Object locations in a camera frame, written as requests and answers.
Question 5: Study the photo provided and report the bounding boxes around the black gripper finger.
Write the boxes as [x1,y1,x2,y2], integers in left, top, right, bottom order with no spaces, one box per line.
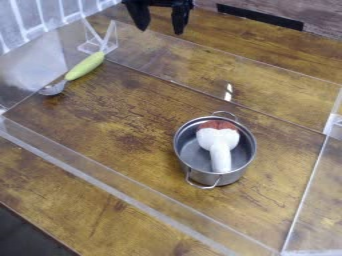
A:
[171,4,191,35]
[124,2,151,31]

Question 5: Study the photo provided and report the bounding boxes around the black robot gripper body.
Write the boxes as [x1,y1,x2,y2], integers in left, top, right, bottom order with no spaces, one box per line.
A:
[122,0,194,9]

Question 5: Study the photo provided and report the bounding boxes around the white plush mushroom red cap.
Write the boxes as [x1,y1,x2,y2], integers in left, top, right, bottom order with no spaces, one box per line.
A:
[196,120,241,173]

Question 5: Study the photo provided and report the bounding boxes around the silver steel pot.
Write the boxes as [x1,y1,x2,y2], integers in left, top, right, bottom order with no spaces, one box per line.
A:
[172,111,257,190]

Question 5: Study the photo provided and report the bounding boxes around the black strip on table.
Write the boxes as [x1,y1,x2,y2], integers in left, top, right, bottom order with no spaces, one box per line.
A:
[216,3,305,31]

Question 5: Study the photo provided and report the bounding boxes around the clear acrylic triangle bracket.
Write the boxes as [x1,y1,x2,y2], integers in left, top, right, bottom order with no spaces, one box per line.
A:
[78,19,119,54]

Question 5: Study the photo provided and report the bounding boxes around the spoon with green handle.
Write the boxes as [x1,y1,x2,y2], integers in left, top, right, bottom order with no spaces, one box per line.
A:
[39,51,106,96]

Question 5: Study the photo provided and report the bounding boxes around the clear acrylic barrier front wall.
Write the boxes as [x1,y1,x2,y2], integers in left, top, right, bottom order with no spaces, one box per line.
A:
[0,115,281,256]

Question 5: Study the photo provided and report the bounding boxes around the clear acrylic right wall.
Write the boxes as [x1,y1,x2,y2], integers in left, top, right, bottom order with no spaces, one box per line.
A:
[281,89,342,256]

